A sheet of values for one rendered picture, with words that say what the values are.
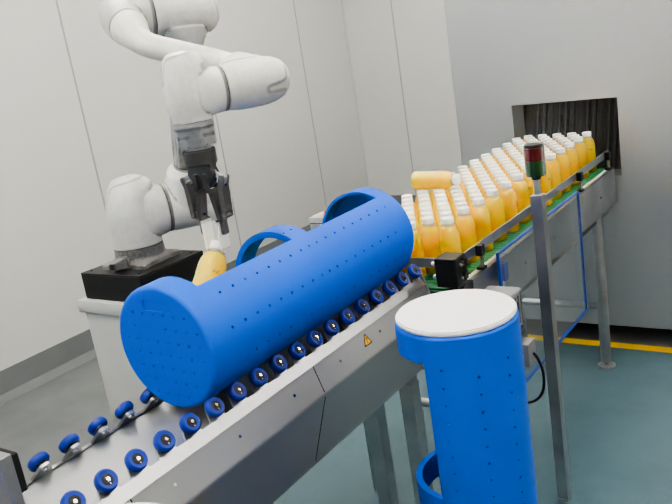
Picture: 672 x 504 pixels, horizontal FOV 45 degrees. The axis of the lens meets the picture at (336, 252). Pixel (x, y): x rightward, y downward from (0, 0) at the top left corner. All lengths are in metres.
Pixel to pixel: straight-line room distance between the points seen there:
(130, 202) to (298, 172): 4.29
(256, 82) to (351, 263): 0.54
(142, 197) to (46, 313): 2.61
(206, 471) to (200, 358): 0.23
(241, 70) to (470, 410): 0.90
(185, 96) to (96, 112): 3.52
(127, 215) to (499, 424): 1.29
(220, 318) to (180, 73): 0.53
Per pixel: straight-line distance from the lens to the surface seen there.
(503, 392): 1.83
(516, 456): 1.92
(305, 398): 1.96
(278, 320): 1.83
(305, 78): 6.87
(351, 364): 2.10
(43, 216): 5.01
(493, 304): 1.87
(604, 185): 3.75
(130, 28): 2.16
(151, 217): 2.52
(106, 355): 2.68
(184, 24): 2.31
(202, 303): 1.70
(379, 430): 2.63
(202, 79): 1.78
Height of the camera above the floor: 1.69
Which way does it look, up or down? 15 degrees down
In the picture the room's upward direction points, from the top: 9 degrees counter-clockwise
